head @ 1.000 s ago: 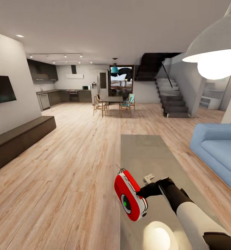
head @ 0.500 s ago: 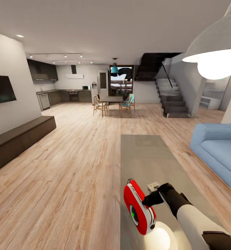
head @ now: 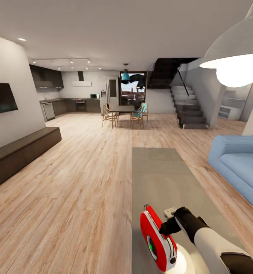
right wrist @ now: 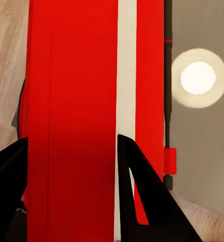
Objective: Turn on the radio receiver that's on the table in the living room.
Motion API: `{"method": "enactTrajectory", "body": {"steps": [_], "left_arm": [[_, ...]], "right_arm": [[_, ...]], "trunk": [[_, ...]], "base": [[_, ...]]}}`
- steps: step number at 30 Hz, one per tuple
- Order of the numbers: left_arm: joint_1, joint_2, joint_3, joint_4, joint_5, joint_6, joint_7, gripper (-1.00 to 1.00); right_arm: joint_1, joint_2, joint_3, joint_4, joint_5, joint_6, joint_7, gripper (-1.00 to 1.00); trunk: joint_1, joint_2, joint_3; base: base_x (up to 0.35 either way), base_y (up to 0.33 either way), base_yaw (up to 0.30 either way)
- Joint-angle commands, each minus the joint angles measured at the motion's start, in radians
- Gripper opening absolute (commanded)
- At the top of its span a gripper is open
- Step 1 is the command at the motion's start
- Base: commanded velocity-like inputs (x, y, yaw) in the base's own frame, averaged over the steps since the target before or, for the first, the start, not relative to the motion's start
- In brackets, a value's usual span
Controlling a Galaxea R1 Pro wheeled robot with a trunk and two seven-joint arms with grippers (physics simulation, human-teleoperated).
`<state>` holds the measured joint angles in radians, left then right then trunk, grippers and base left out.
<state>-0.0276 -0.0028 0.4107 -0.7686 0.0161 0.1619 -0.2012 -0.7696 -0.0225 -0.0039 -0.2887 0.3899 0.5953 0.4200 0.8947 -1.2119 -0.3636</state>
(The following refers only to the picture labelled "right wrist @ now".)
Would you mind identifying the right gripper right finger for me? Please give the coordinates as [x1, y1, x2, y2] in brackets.
[117, 134, 203, 242]

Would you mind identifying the radio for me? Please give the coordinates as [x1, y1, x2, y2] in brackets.
[17, 0, 177, 242]

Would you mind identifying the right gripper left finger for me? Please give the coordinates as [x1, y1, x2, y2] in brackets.
[0, 137, 28, 242]

